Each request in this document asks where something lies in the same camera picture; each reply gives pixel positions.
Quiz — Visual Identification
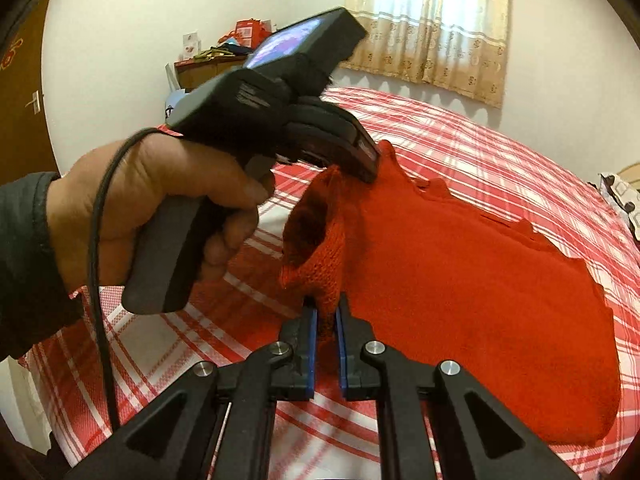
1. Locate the red knitted sweater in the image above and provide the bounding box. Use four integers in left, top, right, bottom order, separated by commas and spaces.
280, 142, 620, 444

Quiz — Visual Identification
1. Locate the dark jacket left forearm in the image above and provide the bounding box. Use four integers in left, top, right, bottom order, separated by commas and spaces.
0, 172, 84, 359

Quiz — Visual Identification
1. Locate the person's left hand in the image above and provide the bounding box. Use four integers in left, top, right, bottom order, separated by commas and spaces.
45, 131, 277, 296

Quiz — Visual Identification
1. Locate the red gift bag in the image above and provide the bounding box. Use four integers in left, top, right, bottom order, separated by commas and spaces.
218, 18, 272, 49

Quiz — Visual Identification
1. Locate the brown wooden desk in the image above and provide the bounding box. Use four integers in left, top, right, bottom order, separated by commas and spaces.
174, 55, 247, 92

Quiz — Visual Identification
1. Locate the red white plaid bedsheet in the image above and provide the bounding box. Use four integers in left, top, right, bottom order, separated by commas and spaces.
24, 87, 639, 479

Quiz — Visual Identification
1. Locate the white paper shopping bag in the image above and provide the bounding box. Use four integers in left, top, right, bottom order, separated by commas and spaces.
165, 63, 186, 119

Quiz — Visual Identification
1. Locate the white greeting card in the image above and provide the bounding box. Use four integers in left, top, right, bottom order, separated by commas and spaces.
182, 32, 202, 61

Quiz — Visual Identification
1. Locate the beige window curtain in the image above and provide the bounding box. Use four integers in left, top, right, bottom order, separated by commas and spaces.
344, 0, 510, 108

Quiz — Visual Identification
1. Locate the brown wooden door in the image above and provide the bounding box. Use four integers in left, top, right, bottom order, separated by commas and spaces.
0, 0, 58, 183

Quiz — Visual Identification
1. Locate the grey patterned pillow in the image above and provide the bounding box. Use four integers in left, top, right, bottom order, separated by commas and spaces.
598, 172, 640, 244

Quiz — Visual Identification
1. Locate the cream wooden headboard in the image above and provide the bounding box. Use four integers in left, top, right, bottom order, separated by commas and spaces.
617, 162, 640, 183

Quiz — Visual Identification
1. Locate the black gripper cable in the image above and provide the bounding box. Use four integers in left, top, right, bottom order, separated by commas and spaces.
86, 127, 162, 434

